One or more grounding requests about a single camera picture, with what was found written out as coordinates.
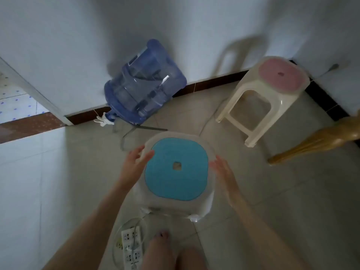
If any person's right hand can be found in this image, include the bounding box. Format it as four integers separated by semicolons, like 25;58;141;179
209;155;242;202

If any person's left hand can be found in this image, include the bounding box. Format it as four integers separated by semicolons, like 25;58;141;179
119;145;156;190

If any white stool with blue seat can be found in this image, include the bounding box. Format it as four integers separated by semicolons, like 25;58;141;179
132;131;216;222

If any person's right forearm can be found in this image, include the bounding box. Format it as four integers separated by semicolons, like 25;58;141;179
227;192;313;270

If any person's left forearm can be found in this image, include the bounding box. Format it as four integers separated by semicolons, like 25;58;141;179
42;181;136;270

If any blue water jug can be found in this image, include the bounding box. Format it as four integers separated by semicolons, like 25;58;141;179
104;39;187;125

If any dark brown baseboard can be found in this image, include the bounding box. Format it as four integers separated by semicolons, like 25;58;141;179
66;69;251;125

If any white power strip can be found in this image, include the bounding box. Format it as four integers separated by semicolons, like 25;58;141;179
121;226;144;270

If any person's left leg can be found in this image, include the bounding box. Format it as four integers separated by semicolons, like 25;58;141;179
140;229;178;270

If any person's leg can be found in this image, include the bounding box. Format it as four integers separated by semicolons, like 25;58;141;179
177;246;209;270
140;229;178;270

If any person's right leg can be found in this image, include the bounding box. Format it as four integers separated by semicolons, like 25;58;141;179
177;246;209;270

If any cream stool with pink seat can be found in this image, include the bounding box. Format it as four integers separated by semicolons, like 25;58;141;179
215;56;310;147

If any black baseboard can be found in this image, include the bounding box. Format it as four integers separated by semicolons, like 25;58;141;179
290;59;360;149

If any thin grey cable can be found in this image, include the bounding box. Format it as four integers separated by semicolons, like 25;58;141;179
120;124;168;152

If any white door frame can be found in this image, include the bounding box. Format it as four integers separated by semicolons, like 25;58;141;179
0;57;74;126

